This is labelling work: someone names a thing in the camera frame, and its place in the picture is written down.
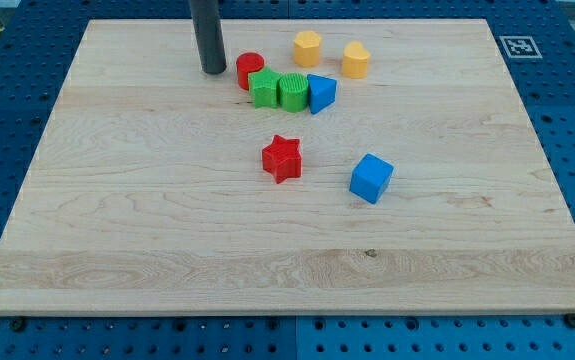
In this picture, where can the blue triangle block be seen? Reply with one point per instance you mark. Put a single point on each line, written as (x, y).
(322, 92)

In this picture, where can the yellow heart block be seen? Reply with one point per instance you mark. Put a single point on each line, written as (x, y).
(356, 60)

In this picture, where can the red star block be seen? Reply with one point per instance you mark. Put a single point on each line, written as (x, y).
(282, 158)

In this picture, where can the light wooden board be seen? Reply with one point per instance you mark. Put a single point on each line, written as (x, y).
(146, 195)

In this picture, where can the blue cube block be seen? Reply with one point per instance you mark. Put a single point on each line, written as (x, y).
(370, 178)

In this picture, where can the green cylinder block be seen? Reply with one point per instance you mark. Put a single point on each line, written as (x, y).
(293, 92)

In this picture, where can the green star block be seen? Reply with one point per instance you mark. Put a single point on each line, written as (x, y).
(263, 87)

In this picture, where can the red cylinder block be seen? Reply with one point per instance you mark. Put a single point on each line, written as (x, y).
(246, 63)

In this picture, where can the yellow hexagon block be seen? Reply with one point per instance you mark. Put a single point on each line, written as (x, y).
(307, 48)

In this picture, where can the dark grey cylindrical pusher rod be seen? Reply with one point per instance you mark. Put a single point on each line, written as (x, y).
(208, 33)

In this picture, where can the white fiducial marker tag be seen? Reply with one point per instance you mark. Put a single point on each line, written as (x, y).
(520, 47)

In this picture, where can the black bolt left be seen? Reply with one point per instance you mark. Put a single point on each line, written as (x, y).
(18, 324)

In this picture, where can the black bolt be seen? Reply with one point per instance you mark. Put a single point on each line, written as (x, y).
(569, 320)
(18, 324)

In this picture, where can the black bolt right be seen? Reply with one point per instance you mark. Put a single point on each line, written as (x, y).
(569, 320)

